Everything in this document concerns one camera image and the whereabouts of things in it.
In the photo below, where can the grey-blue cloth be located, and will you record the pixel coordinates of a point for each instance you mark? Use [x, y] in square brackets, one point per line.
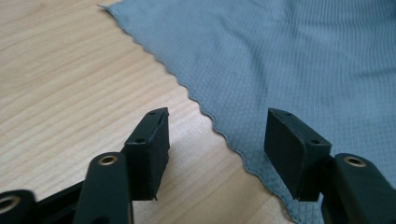
[280, 77]

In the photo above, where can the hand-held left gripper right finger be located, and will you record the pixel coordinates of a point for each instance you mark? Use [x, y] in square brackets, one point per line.
[299, 158]

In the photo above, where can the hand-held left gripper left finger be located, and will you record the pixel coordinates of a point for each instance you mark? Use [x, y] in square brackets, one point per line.
[146, 161]

